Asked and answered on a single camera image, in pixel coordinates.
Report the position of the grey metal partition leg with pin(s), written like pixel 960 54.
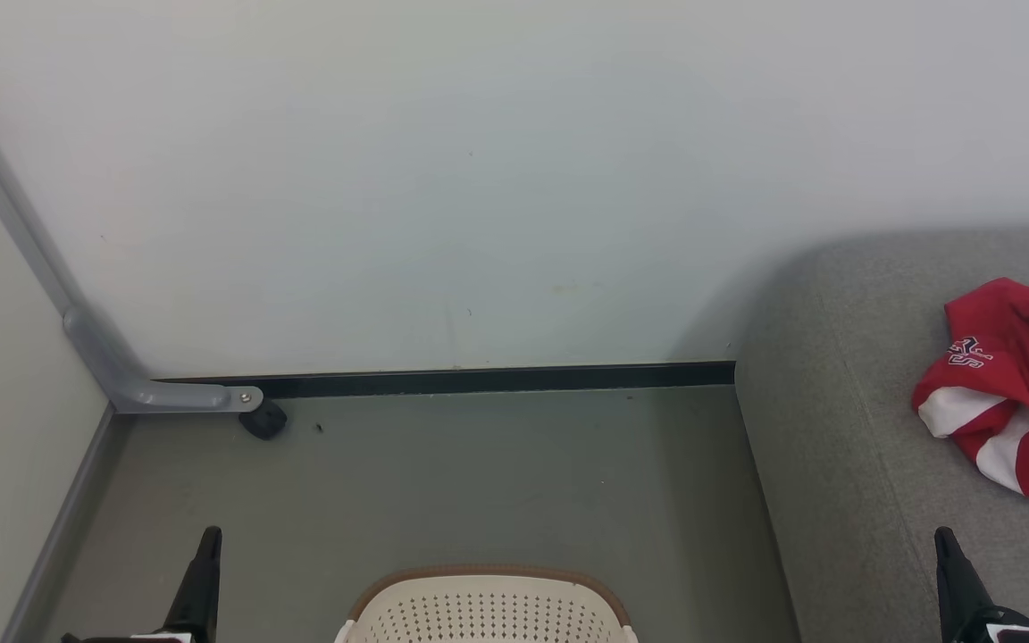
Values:
pixel 95 348

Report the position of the cream perforated laundry basket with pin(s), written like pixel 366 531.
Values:
pixel 488 607

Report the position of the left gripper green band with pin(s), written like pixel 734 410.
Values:
pixel 139 638

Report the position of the grey fabric sofa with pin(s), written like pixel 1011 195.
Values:
pixel 854 429

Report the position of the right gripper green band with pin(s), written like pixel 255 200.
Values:
pixel 1010 629

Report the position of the black caster wheel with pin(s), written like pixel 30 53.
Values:
pixel 264 420

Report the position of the red and white jersey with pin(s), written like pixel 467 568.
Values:
pixel 1015 384

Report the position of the grey skirting strip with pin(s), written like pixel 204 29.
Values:
pixel 59 527

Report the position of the black baseboard strip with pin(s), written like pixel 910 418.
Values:
pixel 479 380

